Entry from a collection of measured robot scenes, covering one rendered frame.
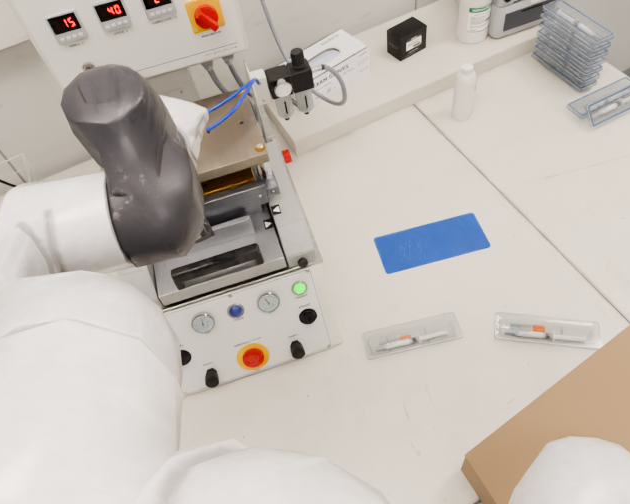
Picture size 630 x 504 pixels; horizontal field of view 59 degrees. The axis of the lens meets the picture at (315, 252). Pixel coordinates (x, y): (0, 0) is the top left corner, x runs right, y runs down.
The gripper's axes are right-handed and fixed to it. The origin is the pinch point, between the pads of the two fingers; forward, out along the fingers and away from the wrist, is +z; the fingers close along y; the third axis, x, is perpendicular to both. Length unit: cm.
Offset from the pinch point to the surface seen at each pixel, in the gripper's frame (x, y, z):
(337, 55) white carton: 48, -43, 43
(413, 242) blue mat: 37, 11, 34
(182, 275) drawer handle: -6.2, 3.4, 6.5
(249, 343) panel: -2.4, 15.8, 22.2
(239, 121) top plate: 13.5, -15.8, 3.8
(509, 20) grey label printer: 92, -31, 43
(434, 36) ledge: 77, -41, 51
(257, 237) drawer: 7.5, 1.4, 12.0
